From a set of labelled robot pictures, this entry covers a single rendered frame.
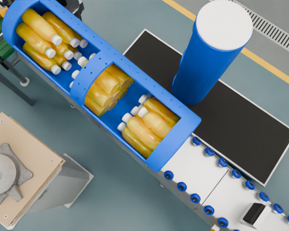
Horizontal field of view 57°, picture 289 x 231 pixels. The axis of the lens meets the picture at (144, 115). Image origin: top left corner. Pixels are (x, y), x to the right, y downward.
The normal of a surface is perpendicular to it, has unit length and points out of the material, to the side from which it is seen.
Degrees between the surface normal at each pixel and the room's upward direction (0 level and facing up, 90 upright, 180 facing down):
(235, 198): 0
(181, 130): 9
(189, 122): 27
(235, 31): 0
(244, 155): 0
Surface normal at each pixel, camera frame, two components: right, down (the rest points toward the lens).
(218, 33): 0.04, -0.25
